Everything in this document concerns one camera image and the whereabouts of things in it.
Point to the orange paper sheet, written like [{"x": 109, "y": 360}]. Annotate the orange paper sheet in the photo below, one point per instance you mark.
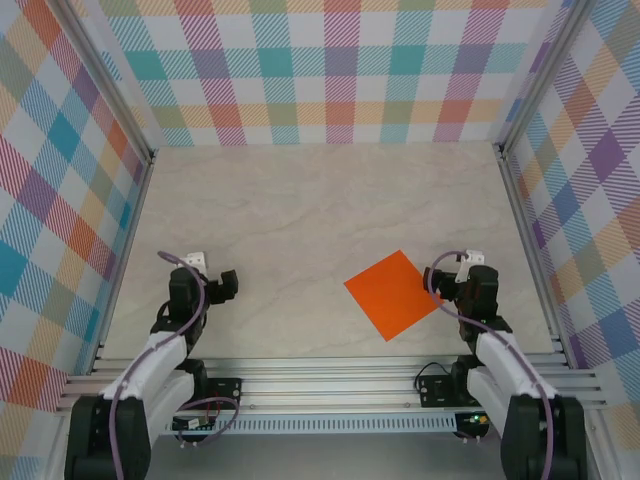
[{"x": 390, "y": 295}]

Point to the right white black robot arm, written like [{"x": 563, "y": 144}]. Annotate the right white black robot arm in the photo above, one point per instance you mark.
[{"x": 500, "y": 355}]

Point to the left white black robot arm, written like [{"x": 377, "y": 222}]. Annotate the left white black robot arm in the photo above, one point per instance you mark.
[{"x": 150, "y": 360}]

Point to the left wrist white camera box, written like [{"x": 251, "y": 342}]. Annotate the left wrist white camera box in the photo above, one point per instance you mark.
[{"x": 196, "y": 260}]

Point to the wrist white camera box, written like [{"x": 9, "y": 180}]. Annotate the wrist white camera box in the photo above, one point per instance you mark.
[
  {"x": 196, "y": 260},
  {"x": 472, "y": 257}
]

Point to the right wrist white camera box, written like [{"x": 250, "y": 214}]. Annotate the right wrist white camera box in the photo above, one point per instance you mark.
[{"x": 472, "y": 257}]

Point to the aluminium side rail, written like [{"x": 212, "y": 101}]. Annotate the aluminium side rail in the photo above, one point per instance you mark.
[
  {"x": 534, "y": 260},
  {"x": 122, "y": 265}
]

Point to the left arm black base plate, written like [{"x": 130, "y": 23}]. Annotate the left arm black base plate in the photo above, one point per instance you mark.
[{"x": 225, "y": 390}]

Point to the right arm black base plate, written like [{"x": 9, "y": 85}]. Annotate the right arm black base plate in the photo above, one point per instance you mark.
[{"x": 435, "y": 392}]

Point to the aluminium mounting rail frame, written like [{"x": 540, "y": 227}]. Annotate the aluminium mounting rail frame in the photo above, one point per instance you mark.
[{"x": 325, "y": 385}]

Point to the aluminium corner post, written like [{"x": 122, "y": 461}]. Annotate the aluminium corner post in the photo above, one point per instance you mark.
[
  {"x": 545, "y": 75},
  {"x": 107, "y": 80}
]

